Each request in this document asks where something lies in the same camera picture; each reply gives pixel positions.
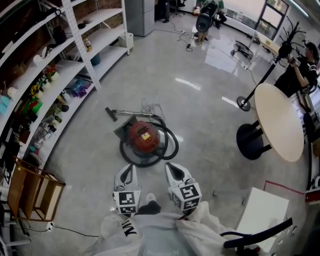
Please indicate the sunflowers in pot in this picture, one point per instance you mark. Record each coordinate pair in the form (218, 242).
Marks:
(36, 91)

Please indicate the yellow bottle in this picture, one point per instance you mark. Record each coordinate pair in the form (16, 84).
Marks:
(87, 45)

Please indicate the black armchair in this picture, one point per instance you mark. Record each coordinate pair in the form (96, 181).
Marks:
(260, 232)

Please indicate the white wall socket strip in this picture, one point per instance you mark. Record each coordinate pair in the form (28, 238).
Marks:
(50, 226)

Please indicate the green bottle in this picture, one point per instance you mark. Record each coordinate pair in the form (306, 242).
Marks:
(56, 118)

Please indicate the green toy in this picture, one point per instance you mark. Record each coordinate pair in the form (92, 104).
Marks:
(33, 106)

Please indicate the black bag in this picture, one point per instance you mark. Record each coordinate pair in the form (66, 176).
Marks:
(60, 35)

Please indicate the round beige table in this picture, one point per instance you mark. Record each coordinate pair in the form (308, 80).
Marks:
(277, 120)

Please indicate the blue purple plastic bag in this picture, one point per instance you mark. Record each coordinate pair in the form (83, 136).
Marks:
(80, 88)

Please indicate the white power strip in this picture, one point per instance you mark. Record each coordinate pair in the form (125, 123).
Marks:
(183, 31)

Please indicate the teal soft object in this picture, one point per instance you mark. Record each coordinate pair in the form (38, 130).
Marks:
(3, 105)

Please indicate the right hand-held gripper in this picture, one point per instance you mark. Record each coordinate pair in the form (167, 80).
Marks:
(187, 196)

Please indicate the small wooden shelf unit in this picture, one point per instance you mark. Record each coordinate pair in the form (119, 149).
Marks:
(27, 190)

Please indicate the beige desk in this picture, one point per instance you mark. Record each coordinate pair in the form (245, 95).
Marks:
(270, 42)

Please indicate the teal bucket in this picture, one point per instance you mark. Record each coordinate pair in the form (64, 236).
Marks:
(95, 60)

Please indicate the white flowers in pot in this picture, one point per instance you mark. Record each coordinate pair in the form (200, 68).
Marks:
(44, 82)

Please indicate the grey metal cabinet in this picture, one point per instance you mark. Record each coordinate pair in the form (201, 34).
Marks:
(140, 17)

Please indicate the black office chair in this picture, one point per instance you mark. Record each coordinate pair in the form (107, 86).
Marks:
(178, 6)

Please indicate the black coat rack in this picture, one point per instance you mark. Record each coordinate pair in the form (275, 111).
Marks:
(267, 75)

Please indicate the white air purifier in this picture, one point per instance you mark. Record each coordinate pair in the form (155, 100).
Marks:
(127, 43)

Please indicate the person's right forearm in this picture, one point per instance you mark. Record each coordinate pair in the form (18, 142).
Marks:
(197, 215)

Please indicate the white figurine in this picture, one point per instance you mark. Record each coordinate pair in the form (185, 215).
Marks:
(38, 60)

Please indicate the white mug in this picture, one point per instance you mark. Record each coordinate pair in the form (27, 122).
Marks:
(12, 92)

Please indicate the round black speaker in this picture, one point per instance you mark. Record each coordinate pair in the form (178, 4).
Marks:
(65, 108)

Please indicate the white metal shelving unit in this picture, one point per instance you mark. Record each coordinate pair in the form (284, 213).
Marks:
(75, 37)

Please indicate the white cabinet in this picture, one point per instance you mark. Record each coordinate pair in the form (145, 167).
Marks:
(265, 212)

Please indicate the person's white shoe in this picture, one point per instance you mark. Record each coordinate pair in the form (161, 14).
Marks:
(150, 197)

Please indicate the red flowers in pot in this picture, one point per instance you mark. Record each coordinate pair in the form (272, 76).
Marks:
(51, 72)

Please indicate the person's black trouser leg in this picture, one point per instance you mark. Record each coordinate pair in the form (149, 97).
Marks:
(150, 207)

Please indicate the red vacuum cleaner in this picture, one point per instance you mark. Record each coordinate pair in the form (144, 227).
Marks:
(143, 136)

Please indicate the black chair shell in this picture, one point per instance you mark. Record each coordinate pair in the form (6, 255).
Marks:
(204, 21)

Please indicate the black umbrella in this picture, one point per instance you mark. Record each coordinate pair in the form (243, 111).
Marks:
(48, 13)

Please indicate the person's left forearm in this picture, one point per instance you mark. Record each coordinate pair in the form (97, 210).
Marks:
(115, 227)

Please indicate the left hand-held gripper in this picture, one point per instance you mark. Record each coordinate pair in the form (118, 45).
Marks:
(127, 200)

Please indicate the person's white jacket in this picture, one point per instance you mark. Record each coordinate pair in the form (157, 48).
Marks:
(155, 235)

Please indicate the black bowl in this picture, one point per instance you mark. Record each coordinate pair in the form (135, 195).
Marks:
(81, 25)

